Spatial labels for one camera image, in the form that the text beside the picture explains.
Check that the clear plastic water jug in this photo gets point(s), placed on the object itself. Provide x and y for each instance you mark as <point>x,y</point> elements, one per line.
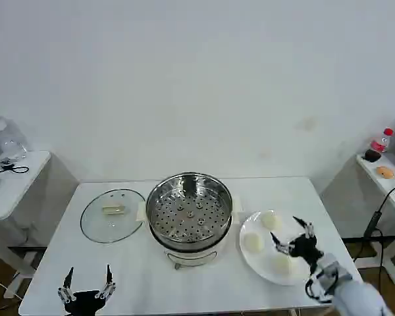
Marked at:
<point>10,138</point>

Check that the round glass lid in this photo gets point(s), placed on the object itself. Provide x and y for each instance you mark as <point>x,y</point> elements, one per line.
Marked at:
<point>98,227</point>

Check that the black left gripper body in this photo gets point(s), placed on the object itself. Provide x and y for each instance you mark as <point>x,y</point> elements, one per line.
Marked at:
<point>84,304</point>

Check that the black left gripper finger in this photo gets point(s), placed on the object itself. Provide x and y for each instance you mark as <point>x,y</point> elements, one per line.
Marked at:
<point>66,289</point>
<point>108,286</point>

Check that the white round plate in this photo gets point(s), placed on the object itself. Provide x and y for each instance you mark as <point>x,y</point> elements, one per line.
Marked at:
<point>265,260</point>

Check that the white steamed bun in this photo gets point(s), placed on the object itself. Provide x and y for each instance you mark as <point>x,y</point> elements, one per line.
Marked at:
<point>253,242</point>
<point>271,220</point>
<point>281,265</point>

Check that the perforated steel steamer basket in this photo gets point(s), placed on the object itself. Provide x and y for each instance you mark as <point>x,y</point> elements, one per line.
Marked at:
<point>189,214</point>

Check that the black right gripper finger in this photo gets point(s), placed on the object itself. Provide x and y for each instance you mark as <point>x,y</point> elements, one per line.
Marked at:
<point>283,247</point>
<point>308,230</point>

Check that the red capped drink bottle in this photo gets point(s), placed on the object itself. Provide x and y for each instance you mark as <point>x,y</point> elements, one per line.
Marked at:
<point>382,143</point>

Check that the small orange object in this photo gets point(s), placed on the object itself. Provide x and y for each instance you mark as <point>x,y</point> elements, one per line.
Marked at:
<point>385,172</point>

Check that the dark brown lump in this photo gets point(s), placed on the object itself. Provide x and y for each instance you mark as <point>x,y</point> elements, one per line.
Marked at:
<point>372,155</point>

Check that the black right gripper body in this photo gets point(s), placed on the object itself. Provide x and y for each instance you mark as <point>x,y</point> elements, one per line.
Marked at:
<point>304,250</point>

